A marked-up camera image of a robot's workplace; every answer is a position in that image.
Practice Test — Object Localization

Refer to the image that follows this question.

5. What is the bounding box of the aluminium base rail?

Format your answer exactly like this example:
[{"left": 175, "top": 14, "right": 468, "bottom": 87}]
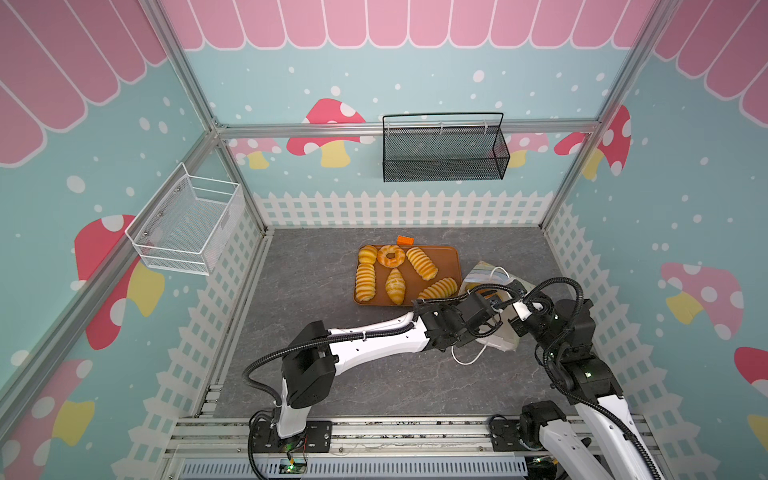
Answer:
[{"left": 158, "top": 413, "right": 667, "bottom": 480}]

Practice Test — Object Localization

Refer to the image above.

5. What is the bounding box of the long ridged fake loaf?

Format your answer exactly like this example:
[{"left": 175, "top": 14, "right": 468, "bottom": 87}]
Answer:
[{"left": 417, "top": 277, "right": 458, "bottom": 300}]

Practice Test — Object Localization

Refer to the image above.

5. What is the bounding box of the yellow round fake bun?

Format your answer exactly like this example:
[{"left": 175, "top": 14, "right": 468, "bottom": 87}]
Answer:
[{"left": 358, "top": 245, "right": 378, "bottom": 265}]

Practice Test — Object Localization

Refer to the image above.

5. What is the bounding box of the twisted ring fake bread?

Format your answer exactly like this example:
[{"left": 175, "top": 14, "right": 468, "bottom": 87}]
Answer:
[{"left": 377, "top": 245, "right": 406, "bottom": 269}]

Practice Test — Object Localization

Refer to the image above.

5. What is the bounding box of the ridged long fake bread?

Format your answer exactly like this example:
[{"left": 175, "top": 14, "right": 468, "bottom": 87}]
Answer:
[{"left": 354, "top": 263, "right": 376, "bottom": 302}]

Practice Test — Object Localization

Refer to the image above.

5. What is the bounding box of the black mesh wall basket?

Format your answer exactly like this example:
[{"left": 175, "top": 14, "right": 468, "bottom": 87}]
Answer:
[{"left": 381, "top": 111, "right": 511, "bottom": 183}]

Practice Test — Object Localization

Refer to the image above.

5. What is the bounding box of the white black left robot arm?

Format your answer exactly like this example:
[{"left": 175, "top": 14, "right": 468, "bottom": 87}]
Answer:
[{"left": 242, "top": 280, "right": 527, "bottom": 443}]

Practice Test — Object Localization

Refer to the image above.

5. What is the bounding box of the white paper bag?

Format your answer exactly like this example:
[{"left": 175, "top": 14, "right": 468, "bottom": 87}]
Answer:
[{"left": 450, "top": 261, "right": 534, "bottom": 366}]

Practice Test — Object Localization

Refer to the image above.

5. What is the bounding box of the small yellow fake bread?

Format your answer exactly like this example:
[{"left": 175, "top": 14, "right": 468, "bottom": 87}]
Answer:
[{"left": 385, "top": 268, "right": 406, "bottom": 305}]

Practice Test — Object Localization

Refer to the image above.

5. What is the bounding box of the white wire wall basket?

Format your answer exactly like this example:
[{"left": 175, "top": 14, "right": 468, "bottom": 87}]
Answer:
[{"left": 125, "top": 164, "right": 245, "bottom": 276}]

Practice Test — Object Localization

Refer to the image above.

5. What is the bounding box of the brown plastic tray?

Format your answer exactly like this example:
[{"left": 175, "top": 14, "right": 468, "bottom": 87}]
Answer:
[{"left": 352, "top": 245, "right": 462, "bottom": 307}]

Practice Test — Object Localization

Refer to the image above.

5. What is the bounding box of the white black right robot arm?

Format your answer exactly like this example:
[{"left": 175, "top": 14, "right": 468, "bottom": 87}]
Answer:
[{"left": 498, "top": 277, "right": 663, "bottom": 479}]

